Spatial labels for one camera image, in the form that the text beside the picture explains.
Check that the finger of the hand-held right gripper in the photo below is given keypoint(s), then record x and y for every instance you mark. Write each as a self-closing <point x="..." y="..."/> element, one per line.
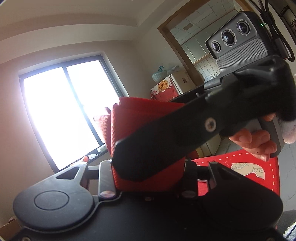
<point x="157" y="143"/>

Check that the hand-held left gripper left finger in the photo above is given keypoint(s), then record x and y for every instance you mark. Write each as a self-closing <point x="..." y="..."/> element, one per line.
<point x="105" y="176"/>

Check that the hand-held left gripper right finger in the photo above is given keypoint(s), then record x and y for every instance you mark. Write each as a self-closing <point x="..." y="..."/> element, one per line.
<point x="190" y="176"/>

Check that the red shopping bag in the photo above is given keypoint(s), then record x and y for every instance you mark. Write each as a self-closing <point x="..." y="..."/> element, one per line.
<point x="129" y="120"/>

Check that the person's right forearm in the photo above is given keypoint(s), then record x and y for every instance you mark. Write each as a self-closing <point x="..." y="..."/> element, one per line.
<point x="289" y="132"/>

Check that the person's right hand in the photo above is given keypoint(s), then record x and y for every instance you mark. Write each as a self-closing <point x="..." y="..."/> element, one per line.
<point x="254" y="143"/>

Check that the crumpled white tissue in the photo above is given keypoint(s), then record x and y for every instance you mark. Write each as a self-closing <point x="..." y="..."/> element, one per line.
<point x="93" y="155"/>

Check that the white tissue packet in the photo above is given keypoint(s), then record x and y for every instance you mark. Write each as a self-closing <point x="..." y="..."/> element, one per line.
<point x="101" y="148"/>

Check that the red printed hanging cloth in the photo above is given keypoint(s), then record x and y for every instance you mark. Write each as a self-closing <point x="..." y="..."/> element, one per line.
<point x="164" y="90"/>

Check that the white refrigerator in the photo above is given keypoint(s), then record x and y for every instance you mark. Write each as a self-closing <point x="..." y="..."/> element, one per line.
<point x="183" y="81"/>

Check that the teal basket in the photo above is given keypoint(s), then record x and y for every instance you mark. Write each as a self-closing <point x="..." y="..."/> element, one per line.
<point x="159" y="75"/>

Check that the large glass window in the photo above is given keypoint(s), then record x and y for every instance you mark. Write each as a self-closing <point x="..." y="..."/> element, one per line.
<point x="64" y="111"/>

